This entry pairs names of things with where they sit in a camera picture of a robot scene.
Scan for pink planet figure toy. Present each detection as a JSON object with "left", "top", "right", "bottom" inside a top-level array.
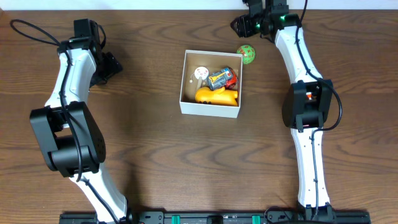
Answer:
[{"left": 306, "top": 92, "right": 312, "bottom": 100}]

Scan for grey toy car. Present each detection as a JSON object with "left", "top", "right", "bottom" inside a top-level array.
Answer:
[{"left": 206, "top": 67, "right": 238, "bottom": 90}]

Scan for white pellet drum toy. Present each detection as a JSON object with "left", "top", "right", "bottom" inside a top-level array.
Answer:
[{"left": 189, "top": 67, "right": 209, "bottom": 90}]

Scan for orange duck toy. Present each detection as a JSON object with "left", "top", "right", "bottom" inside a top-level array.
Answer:
[{"left": 195, "top": 87, "right": 238, "bottom": 106}]

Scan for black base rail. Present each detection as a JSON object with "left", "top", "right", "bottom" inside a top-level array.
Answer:
[{"left": 58, "top": 210, "right": 373, "bottom": 224}]

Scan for white cardboard box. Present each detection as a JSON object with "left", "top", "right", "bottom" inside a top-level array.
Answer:
[{"left": 179, "top": 50, "right": 243, "bottom": 118}]

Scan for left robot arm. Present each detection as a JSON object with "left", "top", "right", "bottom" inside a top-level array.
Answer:
[{"left": 30, "top": 37, "right": 132, "bottom": 223}]

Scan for green polyhedral die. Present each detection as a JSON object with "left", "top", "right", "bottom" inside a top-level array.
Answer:
[{"left": 236, "top": 45, "right": 256, "bottom": 65}]

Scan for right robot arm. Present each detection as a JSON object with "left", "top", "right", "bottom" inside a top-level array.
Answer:
[{"left": 231, "top": 14, "right": 338, "bottom": 222}]

